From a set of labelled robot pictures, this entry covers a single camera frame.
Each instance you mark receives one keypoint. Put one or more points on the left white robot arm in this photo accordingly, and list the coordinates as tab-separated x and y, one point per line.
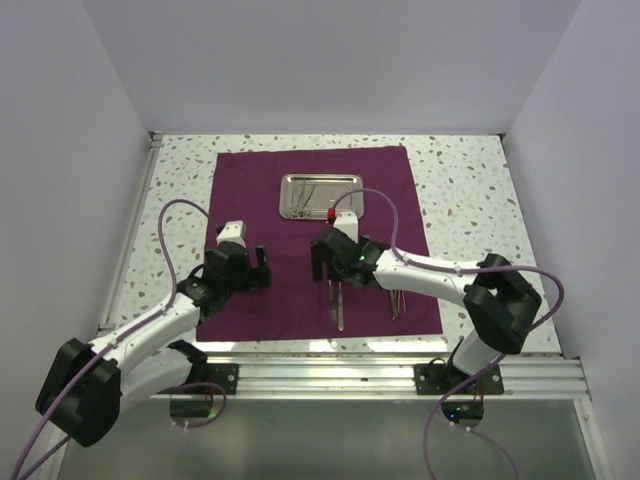
90	384

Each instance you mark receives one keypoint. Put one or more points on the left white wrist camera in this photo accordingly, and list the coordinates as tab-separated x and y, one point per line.
232	232

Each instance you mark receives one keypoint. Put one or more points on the aluminium front rail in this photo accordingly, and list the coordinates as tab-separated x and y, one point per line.
370	377

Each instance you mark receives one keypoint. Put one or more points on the steel scalpel handle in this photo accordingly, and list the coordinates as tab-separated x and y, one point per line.
340	308
332	303

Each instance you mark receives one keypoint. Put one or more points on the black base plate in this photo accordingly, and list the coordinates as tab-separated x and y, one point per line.
226	375
437	378

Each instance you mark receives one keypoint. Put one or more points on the aluminium left side rail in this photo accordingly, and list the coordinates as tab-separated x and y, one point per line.
106	324

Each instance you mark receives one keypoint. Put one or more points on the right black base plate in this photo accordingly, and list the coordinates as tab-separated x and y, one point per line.
437	378

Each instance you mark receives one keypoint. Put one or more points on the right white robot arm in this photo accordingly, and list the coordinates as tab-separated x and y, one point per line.
501	304

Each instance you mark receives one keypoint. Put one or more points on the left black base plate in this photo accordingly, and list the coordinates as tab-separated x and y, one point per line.
226	375

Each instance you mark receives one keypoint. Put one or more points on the steel tweezers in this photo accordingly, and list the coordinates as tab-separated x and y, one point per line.
394	300

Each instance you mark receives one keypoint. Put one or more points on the aluminium rail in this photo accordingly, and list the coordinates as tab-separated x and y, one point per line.
370	377
106	324

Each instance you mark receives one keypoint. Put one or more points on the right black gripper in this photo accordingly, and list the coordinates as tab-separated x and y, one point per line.
318	266

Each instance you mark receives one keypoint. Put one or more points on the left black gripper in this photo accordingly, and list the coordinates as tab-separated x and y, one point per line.
254	277

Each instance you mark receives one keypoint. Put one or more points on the steel instrument tray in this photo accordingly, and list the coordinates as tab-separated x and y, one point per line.
329	187

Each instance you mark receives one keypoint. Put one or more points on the steel scissors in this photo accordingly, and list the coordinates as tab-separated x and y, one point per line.
300	207

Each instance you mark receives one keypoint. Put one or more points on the purple surgical cloth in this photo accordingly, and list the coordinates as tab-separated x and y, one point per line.
246	186

